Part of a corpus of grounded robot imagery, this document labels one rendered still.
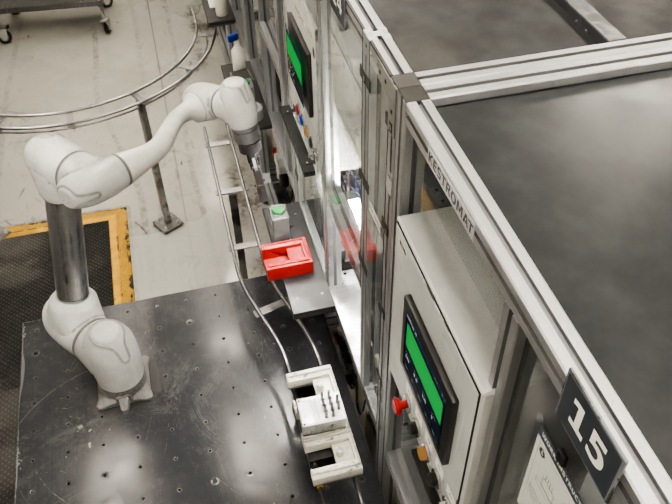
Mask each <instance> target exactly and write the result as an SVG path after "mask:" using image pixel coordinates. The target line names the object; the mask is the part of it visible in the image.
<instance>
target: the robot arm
mask: <svg viewBox="0 0 672 504"><path fill-rule="evenodd" d="M216 118H219V119H222V120H223V121H225V122H226V123H228V124H229V125H230V127H231V131H232V134H233V138H234V141H235V143H236V144H238V147H239V151H240V153H241V154H242V155H246V157H247V160H248V163H249V164H250V168H251V170H253V173H254V178H255V182H256V185H255V187H256V188H257V191H258V195H259V199H260V202H261V203H262V202H266V201H269V199H268V195H267V191H266V187H265V183H264V182H263V181H265V179H262V175H261V171H260V168H261V166H260V162H259V161H260V159H259V155H258V152H259V151H260V150H261V149H262V145H261V141H260V137H261V136H260V131H259V130H260V129H259V124H258V121H257V107H256V103H255V99H254V96H253V93H252V91H251V89H250V87H249V85H248V83H247V82H246V80H245V79H244V78H242V77H237V76H234V77H229V78H226V79H225V80H223V81H222V83H221V86H220V85H217V84H212V83H205V82H199V83H194V84H191V85H189V86H188V87H187V88H186V89H185V91H184V93H183V102H182V103H181V104H180V105H179V106H177V107H176V108H175V109H173V110H172V111H171V112H170V113H169V114H168V116H167V117H166V119H165V120H164V122H163V123H162V125H161V126H160V128H159V130H158V131H157V133H156V134H155V136H154V137H153V138H152V139H151V140H150V141H149V142H147V143H146V144H144V145H141V146H138V147H136V148H132V149H129V150H126V151H122V152H118V153H114V154H111V155H109V156H106V157H103V158H100V157H99V156H96V155H93V154H90V153H89V152H87V151H86V150H85V149H84V148H83V147H81V146H80V145H78V144H77V143H75V142H73V141H71V140H69V139H67V138H65V137H63V136H60V135H56V134H45V135H39V136H35V137H33V138H32V139H31V140H30V141H29V142H28V143H27V144H26V146H25V148H24V161H25V164H26V166H27V168H28V169H29V170H30V174H31V176H32V178H33V180H34V183H35V185H36V188H37V190H38V193H39V195H40V196H41V197H42V198H43V199H44V200H45V207H46V215H47V223H48V231H49V239H50V247H51V255H52V263H53V271H54V279H55V288H56V291H55V292H54V293H53V294H52V295H51V296H50V298H49V299H48V301H47V302H46V303H45V305H44V307H43V310H42V320H43V324H44V327H45V329H46V331H47V332H48V334H49V335H50V336H51V337H52V338H53V339H54V340H55V341H56V342H57V343H58V344H59V345H61V346H62V347H63V348H64V349H65V350H67V351H68V352H70V353H71V354H73V355H74V356H76V357H77V358H78V359H79V360H80V361H81V362H82V363H83V364H84V366H85V367H86V368H87V369H88V370H89V372H90V373H91V374H93V375H94V377H95V379H96V381H97V387H98V401H97V404H96V407H97V410H98V411H104V410H106V409H109V408H112V407H116V406H120V409H121V413H122V414H123V415H126V414H128V413H129V410H130V403H134V402H139V401H150V400H152V399H153V397H154V395H153V392H152V390H151V385H150V376H149V363H150V359H149V357H148V356H141V352H140V349H139V346H138V344H137V341H136V339H135V337H134V335H133V333H132V332H131V330H130V329H129V328H128V327H127V326H126V325H125V324H123V323H121V322H119V321H117V320H113V319H107V318H106V317H105V316H104V312H103V309H102V307H101V304H100V302H99V299H98V296H97V293H96V292H95V291H94V290H93V289H92V288H90V287H89V284H88V273H87V262H86V251H85V240H84V229H83V218H82V209H83V208H88V207H92V206H95V205H98V204H100V203H102V202H104V201H106V200H108V199H110V198H112V197H114V196H116V195H118V194H119V193H120V192H122V191H123V190H124V189H126V188H127V187H129V186H130V185H132V184H133V183H134V182H135V181H136V180H137V179H138V178H140V177H141V176H142V175H143V174H144V173H146V172H147V171H148V170H149V169H151V168H152V167H153V166H155V165H156V164H157V163H158V162H159V161H161V160H162V159H163V158H164V157H165V156H166V155H167V154H168V152H169V151H170V149H171V148H172V146H173V144H174V142H175V140H176V137H177V135H178V133H179V131H180V129H181V127H182V125H183V124H184V123H186V122H188V121H191V120H193V121H195V122H197V123H201V122H204V121H210V120H215V119H216ZM257 160H258V161H257Z"/></svg>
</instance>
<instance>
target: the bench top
mask: <svg viewBox="0 0 672 504"><path fill-rule="evenodd" d="M243 281H244V283H245V285H246V287H247V289H248V291H249V293H250V295H251V296H252V298H253V300H254V301H255V303H256V304H257V306H258V308H262V307H264V306H266V305H269V304H271V303H274V302H276V301H278V300H281V297H280V296H279V294H278V293H277V291H276V290H275V288H274V287H273V285H272V283H271V282H270V281H268V278H267V275H265V276H260V277H255V278H249V279H244V280H243ZM102 309H103V312H104V316H105V317H106V318H107V319H113V320H117V321H119V322H121V323H123V324H125V325H126V326H127V327H128V328H129V329H130V330H131V332H132V333H133V335H134V337H135V339H136V341H137V344H138V346H139V349H140V352H141V356H148V357H149V359H150V363H149V376H150V385H151V390H152V392H153V395H154V397H153V399H152V400H150V401H139V402H134V403H130V410H129V413H128V414H126V415H123V414H122V413H121V409H120V406H116V407H112V408H109V409H106V410H104V411H98V410H97V407H96V404H97V401H98V387H97V381H96V379H95V377H94V375H93V374H91V373H90V372H89V370H88V369H87V368H86V367H85V366H84V364H83V363H82V362H81V361H80V360H79V359H78V358H77V357H76V356H74V355H73V354H71V353H70V352H68V351H67V350H65V349H64V348H63V347H62V346H61V345H59V344H58V343H57V342H56V341H55V340H54V339H53V338H52V337H51V336H50V335H49V334H48V332H47V331H46V329H45V327H44V324H43V320H42V319H41V320H35V321H30V322H25V323H23V330H22V351H21V373H20V394H19V415H18V436H17V457H16V483H15V504H322V502H321V498H320V494H319V491H318V489H317V486H315V487H314V486H313V482H312V478H311V470H310V466H309V462H308V459H307V455H306V453H305V451H304V448H303V444H302V438H301V432H300V428H299V424H298V421H296V417H295V413H294V412H293V408H292V405H293V400H294V396H293V393H292V392H291V389H289V390H288V386H287V382H286V375H285V374H288V373H287V370H286V366H285V362H284V359H283V357H282V354H281V352H280V350H279V348H278V346H277V344H276V342H275V340H274V338H273V337H272V335H271V333H270V332H269V330H268V329H267V327H266V326H265V324H264V322H263V321H262V319H261V318H260V317H257V318H256V316H255V315H254V313H253V311H255V309H254V307H253V306H252V304H251V302H250V301H249V299H248V297H247V296H246V294H245V292H244V290H243V288H242V286H241V284H240V281H234V282H229V283H224V284H219V285H214V286H209V287H204V288H198V289H193V290H188V291H183V292H178V293H173V294H168V295H163V296H158V297H153V298H148V299H144V300H138V301H132V302H127V303H122V304H117V305H112V306H107V307H102ZM264 317H265V318H266V320H267V321H268V323H269V324H270V326H271V327H272V329H273V330H274V332H275V334H276V335H277V337H278V339H279V341H280V342H281V344H282V346H283V348H284V351H285V353H286V355H287V358H288V361H289V364H290V368H291V371H292V373H293V372H298V371H302V370H307V369H311V368H316V367H318V364H317V361H316V357H315V355H314V352H313V349H312V347H311V345H310V343H309V341H308V339H307V337H306V335H305V333H304V332H303V330H302V328H301V327H300V325H299V323H298V322H297V320H294V319H293V316H292V313H291V312H290V310H289V309H288V307H287V306H283V307H281V308H278V309H276V310H274V311H271V312H269V313H267V314H264ZM301 321H302V322H303V324H304V325H305V327H306V329H307V330H308V332H309V334H310V335H311V337H312V339H313V341H314V343H315V346H316V348H317V350H318V353H319V356H320V359H321V362H322V365H323V366H325V365H329V364H330V366H331V368H332V372H333V375H334V378H335V381H336V384H337V387H338V390H339V394H340V397H341V400H342V403H343V406H344V409H345V412H346V416H347V419H348V422H349V425H350V429H351V431H352V434H353V438H354V441H355V444H356V447H357V450H358V453H359V457H360V460H361V463H362V467H363V475H360V476H357V479H358V482H359V485H360V489H361V492H362V495H363V498H364V502H365V504H387V502H386V499H385V496H384V493H383V490H382V487H381V484H380V481H379V478H378V475H377V472H376V469H375V466H374V463H373V460H372V456H371V453H370V450H369V447H368V444H367V441H366V438H365V435H364V432H363V429H362V426H361V423H360V420H359V417H358V414H357V411H356V408H355V405H354V402H353V399H352V396H351V393H350V390H349V387H348V384H347V381H346V378H345V375H344V372H343V369H342V366H341V363H340V360H339V357H338V354H337V351H336V348H335V345H334V341H333V338H332V335H331V332H330V329H329V326H328V323H327V320H326V317H325V314H321V315H316V316H311V317H307V318H302V319H301ZM35 351H38V354H37V355H34V354H33V353H34V352H35ZM294 401H295V400H294ZM323 490H324V494H325V497H326V501H327V504H360V503H359V499H358V496H357V493H356V489H355V486H354V483H353V479H352V478H348V479H343V480H339V481H335V482H331V483H327V484H323Z"/></svg>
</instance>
